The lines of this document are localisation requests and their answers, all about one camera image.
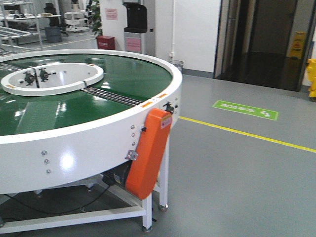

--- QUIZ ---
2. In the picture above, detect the white utility cart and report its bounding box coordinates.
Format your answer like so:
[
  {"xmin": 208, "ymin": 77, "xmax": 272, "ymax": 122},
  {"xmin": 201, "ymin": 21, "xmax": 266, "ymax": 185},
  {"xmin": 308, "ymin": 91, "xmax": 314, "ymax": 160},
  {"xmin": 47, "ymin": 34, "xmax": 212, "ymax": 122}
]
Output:
[{"xmin": 64, "ymin": 12, "xmax": 89, "ymax": 32}]

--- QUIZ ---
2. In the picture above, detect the green potted plant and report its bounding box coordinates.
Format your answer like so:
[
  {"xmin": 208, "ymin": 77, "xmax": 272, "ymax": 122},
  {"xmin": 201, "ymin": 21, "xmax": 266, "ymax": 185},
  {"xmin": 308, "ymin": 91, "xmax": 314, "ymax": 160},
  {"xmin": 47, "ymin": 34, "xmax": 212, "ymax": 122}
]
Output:
[{"xmin": 86, "ymin": 0, "xmax": 102, "ymax": 36}]

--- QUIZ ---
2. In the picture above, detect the red fire extinguisher box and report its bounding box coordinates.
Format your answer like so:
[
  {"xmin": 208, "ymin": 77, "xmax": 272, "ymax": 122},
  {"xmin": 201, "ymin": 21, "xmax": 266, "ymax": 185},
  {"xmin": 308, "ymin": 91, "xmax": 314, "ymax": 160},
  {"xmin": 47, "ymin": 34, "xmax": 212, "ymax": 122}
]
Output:
[{"xmin": 96, "ymin": 36, "xmax": 116, "ymax": 50}]

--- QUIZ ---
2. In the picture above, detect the wire mesh waste bin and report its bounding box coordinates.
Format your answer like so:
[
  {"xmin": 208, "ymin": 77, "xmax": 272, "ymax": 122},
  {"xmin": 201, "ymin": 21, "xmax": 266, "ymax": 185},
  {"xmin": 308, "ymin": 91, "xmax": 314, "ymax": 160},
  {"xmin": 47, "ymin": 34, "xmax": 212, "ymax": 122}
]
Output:
[{"xmin": 170, "ymin": 60, "xmax": 184, "ymax": 73}]

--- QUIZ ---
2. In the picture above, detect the dark grey drawer cabinet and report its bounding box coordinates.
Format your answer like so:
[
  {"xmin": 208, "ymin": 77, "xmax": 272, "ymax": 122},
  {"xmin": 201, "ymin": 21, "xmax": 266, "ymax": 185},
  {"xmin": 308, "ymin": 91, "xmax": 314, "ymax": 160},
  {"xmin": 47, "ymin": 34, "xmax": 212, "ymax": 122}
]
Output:
[{"xmin": 45, "ymin": 26, "xmax": 62, "ymax": 43}]

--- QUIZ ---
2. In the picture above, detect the black office chair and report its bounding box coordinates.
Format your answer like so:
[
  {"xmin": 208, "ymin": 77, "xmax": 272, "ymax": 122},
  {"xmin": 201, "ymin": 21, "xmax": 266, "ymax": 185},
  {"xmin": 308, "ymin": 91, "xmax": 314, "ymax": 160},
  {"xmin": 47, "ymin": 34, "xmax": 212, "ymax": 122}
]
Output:
[{"xmin": 44, "ymin": 3, "xmax": 68, "ymax": 36}]

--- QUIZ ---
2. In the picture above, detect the white inner conveyor ring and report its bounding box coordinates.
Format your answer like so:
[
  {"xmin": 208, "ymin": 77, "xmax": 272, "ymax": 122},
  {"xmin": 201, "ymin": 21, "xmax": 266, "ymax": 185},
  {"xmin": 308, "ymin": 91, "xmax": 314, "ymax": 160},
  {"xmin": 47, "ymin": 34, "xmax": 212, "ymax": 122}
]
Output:
[{"xmin": 0, "ymin": 62, "xmax": 105, "ymax": 97}]

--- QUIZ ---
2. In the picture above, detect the orange motor guard cover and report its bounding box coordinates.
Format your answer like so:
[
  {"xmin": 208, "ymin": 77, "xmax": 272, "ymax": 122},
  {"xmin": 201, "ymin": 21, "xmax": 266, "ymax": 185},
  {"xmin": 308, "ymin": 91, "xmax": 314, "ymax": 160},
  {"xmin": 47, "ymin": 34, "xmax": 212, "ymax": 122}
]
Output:
[{"xmin": 125, "ymin": 108, "xmax": 172, "ymax": 199}]

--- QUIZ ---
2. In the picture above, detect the metal roller conveyor rack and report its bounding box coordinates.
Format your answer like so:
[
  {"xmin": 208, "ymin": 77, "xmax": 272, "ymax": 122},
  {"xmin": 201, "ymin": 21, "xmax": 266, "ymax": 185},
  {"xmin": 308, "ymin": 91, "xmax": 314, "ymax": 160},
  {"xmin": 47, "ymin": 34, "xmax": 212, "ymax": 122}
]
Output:
[{"xmin": 0, "ymin": 0, "xmax": 43, "ymax": 51}]

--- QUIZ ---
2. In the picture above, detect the round green belt conveyor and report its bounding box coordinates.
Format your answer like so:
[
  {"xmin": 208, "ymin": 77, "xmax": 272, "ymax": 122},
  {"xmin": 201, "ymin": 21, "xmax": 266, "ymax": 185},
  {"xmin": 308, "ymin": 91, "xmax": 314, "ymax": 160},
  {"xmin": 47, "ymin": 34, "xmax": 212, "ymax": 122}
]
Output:
[{"xmin": 0, "ymin": 49, "xmax": 182, "ymax": 194}]

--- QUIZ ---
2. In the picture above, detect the white conveyor support frame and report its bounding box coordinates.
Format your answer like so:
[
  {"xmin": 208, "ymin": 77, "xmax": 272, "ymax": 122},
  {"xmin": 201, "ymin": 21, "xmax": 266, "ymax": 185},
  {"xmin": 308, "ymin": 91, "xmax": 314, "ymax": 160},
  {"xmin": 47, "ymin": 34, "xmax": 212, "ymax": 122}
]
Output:
[{"xmin": 0, "ymin": 138, "xmax": 170, "ymax": 235}]

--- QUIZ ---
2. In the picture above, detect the yellow wet floor sign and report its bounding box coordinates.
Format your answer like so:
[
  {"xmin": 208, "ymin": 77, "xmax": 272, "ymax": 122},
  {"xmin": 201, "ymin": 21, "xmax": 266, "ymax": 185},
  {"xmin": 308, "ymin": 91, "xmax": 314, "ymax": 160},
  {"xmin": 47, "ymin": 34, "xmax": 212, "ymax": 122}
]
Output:
[{"xmin": 288, "ymin": 32, "xmax": 307, "ymax": 59}]

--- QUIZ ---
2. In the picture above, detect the green floor sign sticker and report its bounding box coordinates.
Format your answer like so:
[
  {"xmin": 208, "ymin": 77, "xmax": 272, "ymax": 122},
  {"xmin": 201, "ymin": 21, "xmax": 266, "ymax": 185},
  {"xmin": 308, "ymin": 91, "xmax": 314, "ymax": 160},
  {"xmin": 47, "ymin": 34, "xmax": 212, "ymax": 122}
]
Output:
[{"xmin": 212, "ymin": 100, "xmax": 278, "ymax": 121}]

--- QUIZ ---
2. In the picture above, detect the black water dispenser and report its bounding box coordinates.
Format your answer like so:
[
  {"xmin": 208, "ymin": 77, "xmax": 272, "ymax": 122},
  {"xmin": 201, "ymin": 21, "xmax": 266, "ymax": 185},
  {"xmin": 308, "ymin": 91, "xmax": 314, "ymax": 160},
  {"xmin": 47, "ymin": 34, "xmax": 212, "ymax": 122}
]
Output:
[{"xmin": 122, "ymin": 0, "xmax": 156, "ymax": 56}]

